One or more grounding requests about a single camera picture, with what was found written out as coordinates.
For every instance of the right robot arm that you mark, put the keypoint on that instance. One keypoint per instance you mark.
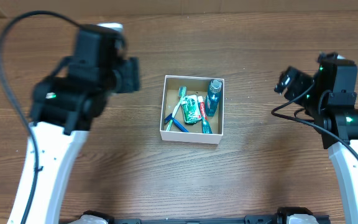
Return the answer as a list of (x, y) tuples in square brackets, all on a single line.
[(329, 98)]

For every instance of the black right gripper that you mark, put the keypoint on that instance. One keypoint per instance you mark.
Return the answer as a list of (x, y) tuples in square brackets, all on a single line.
[(293, 84)]

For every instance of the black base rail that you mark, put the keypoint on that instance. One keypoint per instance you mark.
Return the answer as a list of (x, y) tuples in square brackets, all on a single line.
[(282, 216)]

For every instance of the red white toothpaste tube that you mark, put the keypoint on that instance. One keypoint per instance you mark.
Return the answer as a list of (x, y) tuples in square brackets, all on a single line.
[(206, 128)]

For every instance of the blue disposable razor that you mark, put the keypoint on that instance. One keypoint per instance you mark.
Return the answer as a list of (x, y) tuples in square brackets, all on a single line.
[(176, 123)]

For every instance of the blue mouthwash bottle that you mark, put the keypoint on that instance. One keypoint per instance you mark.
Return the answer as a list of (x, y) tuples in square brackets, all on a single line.
[(213, 96)]

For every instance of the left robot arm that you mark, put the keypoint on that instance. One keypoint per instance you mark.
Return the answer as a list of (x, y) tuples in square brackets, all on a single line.
[(65, 103)]

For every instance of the green toothbrush with cap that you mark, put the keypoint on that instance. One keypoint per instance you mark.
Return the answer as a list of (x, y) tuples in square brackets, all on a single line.
[(181, 95)]

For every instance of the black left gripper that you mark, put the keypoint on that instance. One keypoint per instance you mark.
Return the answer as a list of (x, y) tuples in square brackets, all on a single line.
[(130, 74)]

